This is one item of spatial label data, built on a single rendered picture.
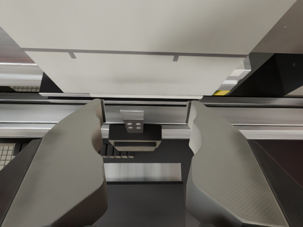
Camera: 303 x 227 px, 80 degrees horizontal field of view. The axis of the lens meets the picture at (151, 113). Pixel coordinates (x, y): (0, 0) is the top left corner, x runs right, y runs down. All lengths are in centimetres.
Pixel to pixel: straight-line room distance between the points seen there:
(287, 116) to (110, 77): 52
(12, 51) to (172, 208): 26
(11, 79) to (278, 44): 43
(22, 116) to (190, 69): 46
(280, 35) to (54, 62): 34
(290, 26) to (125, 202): 35
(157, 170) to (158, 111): 28
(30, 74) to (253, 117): 50
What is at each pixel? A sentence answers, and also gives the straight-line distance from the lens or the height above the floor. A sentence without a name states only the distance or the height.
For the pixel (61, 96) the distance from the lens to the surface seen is 27.
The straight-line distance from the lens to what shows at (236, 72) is 26.
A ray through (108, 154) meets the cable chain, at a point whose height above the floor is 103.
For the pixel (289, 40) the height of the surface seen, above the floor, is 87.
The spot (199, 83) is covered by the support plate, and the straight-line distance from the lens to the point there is 20.
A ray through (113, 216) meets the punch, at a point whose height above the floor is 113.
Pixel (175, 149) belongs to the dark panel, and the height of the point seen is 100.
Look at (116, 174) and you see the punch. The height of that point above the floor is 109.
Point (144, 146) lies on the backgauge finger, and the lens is 42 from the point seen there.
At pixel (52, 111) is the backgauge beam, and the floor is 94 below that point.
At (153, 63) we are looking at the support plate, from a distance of 17.
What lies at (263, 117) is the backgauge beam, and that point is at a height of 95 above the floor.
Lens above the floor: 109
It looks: 18 degrees down
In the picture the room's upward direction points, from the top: 180 degrees clockwise
